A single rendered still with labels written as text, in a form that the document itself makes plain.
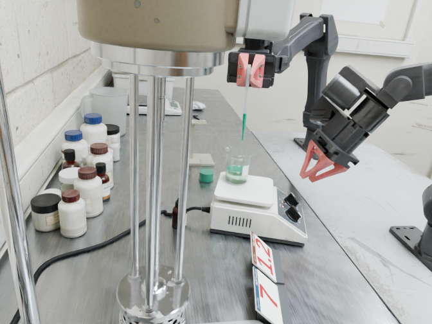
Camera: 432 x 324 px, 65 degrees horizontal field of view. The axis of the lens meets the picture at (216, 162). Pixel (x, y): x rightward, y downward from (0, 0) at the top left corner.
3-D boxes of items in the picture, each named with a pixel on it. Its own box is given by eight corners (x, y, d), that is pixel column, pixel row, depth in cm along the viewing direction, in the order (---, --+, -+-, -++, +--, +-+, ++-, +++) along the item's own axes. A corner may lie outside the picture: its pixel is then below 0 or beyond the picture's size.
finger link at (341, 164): (288, 164, 74) (319, 132, 70) (307, 172, 78) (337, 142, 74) (305, 186, 69) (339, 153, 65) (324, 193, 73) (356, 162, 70)
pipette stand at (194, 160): (209, 155, 109) (213, 117, 104) (214, 166, 102) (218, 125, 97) (184, 155, 107) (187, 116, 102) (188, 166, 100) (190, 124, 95)
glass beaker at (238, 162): (251, 180, 75) (256, 146, 72) (243, 190, 71) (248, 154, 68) (226, 174, 77) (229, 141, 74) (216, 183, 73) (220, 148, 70)
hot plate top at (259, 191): (272, 181, 77) (273, 178, 77) (273, 207, 66) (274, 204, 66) (220, 174, 78) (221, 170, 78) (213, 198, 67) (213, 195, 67)
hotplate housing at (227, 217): (299, 215, 80) (306, 185, 77) (305, 249, 68) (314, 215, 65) (207, 201, 82) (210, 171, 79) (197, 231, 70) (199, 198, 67)
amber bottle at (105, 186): (90, 199, 78) (88, 164, 75) (102, 193, 81) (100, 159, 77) (102, 204, 77) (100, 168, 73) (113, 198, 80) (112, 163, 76)
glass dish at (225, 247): (206, 256, 63) (207, 247, 62) (215, 240, 68) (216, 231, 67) (235, 263, 62) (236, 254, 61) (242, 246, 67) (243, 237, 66)
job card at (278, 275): (278, 251, 66) (282, 234, 65) (285, 285, 58) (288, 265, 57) (247, 248, 67) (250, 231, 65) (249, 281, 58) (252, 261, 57)
